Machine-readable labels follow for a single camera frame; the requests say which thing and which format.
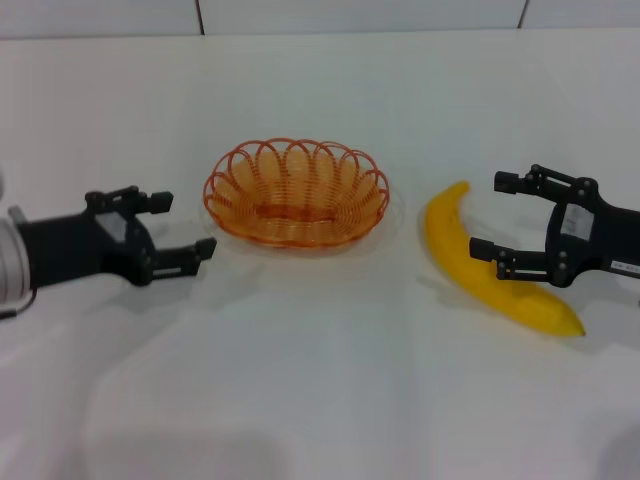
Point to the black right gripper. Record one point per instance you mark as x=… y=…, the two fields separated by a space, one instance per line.
x=610 y=240

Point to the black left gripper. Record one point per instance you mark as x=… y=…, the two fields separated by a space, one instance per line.
x=75 y=245

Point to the yellow banana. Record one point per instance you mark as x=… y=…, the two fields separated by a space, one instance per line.
x=450 y=230

